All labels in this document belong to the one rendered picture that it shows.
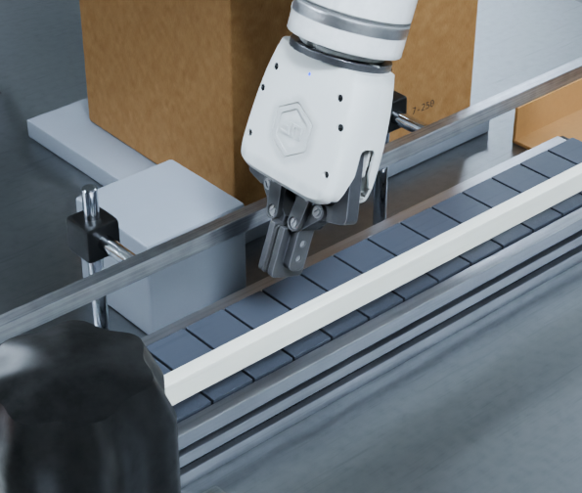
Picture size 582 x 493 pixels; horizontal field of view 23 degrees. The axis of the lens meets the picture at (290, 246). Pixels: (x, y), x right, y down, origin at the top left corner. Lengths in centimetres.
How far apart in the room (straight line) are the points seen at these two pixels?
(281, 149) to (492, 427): 26
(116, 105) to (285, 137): 40
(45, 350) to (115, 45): 80
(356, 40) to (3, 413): 49
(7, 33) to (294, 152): 75
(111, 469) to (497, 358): 64
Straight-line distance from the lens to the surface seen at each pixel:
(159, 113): 132
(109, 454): 55
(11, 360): 57
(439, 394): 111
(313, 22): 98
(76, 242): 106
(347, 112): 98
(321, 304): 105
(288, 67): 102
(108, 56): 137
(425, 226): 121
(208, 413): 101
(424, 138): 118
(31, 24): 172
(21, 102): 154
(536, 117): 146
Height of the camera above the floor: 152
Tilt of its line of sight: 33 degrees down
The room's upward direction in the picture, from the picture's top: straight up
